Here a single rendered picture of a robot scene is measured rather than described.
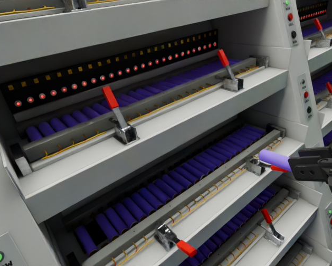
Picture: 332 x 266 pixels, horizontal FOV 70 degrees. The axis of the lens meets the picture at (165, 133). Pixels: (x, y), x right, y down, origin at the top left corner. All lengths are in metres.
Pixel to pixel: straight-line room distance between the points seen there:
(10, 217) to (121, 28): 0.29
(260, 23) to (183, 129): 0.38
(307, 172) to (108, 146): 0.27
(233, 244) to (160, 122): 0.37
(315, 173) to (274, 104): 0.41
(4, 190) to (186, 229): 0.30
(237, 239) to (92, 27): 0.56
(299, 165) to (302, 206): 0.47
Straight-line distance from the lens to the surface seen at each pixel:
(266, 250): 0.68
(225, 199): 0.52
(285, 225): 0.74
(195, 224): 0.48
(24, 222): 0.35
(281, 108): 0.71
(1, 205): 0.34
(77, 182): 0.35
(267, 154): 0.37
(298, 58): 0.71
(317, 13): 1.26
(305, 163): 0.34
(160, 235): 0.45
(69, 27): 0.36
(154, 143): 0.38
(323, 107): 0.92
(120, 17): 0.39
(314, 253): 0.95
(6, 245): 0.35
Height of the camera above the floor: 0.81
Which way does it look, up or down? 12 degrees down
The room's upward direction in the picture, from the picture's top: 19 degrees counter-clockwise
